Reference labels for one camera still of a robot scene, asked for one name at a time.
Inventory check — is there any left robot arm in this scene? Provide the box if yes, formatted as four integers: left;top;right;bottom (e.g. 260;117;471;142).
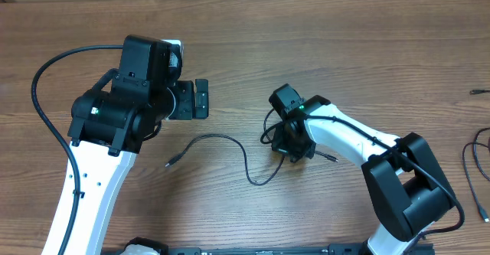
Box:
42;35;209;254

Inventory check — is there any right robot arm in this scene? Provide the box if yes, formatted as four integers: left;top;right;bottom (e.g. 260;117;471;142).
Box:
261;84;461;254

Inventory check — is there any black mounting rail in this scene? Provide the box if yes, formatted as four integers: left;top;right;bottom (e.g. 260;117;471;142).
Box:
101;236;436;255

